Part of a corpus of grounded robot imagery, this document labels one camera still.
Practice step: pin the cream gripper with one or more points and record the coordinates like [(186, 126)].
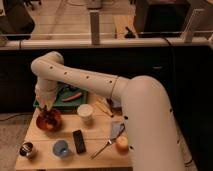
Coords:
[(45, 98)]

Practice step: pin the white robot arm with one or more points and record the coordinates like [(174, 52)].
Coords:
[(146, 107)]

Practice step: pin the red bowl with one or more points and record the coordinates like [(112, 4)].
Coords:
[(41, 124)]

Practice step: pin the dark purple bowl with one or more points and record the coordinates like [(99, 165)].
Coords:
[(114, 105)]

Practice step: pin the green plastic tray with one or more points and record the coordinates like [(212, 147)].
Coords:
[(71, 104)]

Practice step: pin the orange carrot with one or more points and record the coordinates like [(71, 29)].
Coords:
[(73, 97)]

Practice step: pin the white paper cup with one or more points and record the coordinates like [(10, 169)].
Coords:
[(85, 112)]

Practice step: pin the yellow banana piece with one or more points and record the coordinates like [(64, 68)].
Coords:
[(104, 108)]

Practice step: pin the black remote control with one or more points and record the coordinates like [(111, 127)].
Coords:
[(79, 141)]

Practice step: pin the blue plastic cup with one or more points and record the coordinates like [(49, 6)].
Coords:
[(60, 148)]

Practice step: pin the silver metal can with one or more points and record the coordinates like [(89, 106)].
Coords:
[(27, 150)]

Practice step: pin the wooden table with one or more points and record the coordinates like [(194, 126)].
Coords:
[(95, 138)]

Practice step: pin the black office chair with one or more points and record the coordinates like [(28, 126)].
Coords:
[(16, 24)]

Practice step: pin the grey blue cloth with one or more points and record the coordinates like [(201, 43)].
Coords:
[(116, 129)]

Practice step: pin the orange apple fruit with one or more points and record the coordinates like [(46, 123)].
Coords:
[(121, 144)]

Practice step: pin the black monitor box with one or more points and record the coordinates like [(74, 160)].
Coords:
[(160, 18)]

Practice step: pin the black handled brush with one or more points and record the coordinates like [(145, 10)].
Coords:
[(65, 89)]

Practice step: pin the grey metal post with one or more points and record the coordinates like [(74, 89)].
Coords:
[(95, 31)]

